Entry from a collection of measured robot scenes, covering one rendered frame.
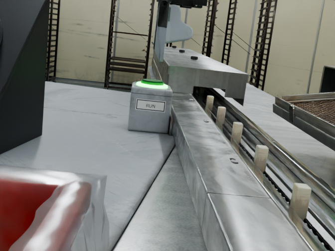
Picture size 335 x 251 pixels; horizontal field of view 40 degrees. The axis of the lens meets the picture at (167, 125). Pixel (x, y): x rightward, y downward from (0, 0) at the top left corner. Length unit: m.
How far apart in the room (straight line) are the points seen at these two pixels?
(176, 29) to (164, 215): 0.39
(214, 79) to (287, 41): 6.93
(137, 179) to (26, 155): 0.15
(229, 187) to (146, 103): 0.38
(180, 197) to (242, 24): 7.28
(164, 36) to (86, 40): 6.88
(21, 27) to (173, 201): 0.31
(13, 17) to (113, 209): 0.33
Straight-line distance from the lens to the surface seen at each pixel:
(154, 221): 0.43
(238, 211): 0.36
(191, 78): 1.02
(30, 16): 0.66
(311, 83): 8.14
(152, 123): 0.78
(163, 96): 0.77
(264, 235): 0.33
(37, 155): 0.61
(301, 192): 0.43
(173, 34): 0.75
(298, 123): 0.74
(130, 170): 0.57
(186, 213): 0.46
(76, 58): 7.64
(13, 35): 0.64
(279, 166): 0.57
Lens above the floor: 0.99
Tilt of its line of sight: 12 degrees down
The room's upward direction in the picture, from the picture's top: 7 degrees clockwise
